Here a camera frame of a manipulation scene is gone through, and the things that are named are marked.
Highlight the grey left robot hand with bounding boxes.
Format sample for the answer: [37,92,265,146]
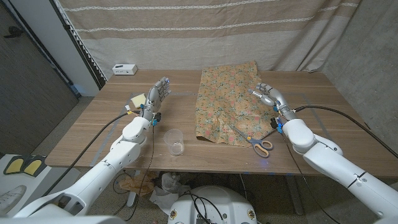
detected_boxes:
[141,77,172,122]

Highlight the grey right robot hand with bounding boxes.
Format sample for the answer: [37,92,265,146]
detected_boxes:
[248,82,298,121]

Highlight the grey scissors with yellow grips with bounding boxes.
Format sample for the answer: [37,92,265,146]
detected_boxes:
[229,124,274,159]

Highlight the yellow sponge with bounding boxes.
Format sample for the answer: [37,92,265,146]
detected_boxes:
[130,93,147,109]

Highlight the clear plastic cup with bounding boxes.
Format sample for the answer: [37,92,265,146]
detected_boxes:
[163,128,185,156]

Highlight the crumpled brown paper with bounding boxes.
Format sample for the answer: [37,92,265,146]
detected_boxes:
[119,171,159,196]

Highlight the crumpled white paper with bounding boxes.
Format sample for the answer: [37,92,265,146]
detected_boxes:
[149,172,191,215]

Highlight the white power strip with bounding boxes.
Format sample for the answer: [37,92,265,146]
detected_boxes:
[112,63,139,76]

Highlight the beige striped curtain backdrop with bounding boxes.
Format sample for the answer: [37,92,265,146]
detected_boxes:
[57,0,363,80]

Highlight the black pole with zigzag strip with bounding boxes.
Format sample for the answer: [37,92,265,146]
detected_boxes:
[49,0,108,90]

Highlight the grey table leg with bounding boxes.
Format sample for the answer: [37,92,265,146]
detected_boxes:
[284,175,304,216]

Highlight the white table leg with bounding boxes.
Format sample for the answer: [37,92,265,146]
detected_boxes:
[126,170,141,208]

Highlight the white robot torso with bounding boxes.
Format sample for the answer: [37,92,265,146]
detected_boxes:
[167,185,258,224]

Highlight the white floor platform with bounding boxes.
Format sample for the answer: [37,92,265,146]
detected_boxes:
[0,154,81,218]

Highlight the yellow and black foot pedals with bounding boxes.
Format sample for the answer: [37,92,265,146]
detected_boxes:
[3,154,47,177]

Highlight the white shoe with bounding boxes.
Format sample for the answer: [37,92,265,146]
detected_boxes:
[0,185,27,215]

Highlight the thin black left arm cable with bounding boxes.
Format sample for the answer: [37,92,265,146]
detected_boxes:
[124,124,156,222]

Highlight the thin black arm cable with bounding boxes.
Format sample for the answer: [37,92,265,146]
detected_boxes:
[124,124,156,222]
[279,130,343,224]

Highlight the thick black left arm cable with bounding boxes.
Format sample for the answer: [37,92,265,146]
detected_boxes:
[42,110,141,197]

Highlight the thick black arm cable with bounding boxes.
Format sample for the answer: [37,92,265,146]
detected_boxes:
[42,110,141,197]
[292,105,398,159]

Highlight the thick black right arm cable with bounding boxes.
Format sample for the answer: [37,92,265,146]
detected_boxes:
[292,105,398,159]

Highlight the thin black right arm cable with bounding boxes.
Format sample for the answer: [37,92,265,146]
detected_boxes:
[279,130,343,224]

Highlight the black torso cables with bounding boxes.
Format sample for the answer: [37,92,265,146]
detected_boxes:
[183,190,226,224]

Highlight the black door handle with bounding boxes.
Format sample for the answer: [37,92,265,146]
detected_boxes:
[3,26,24,39]

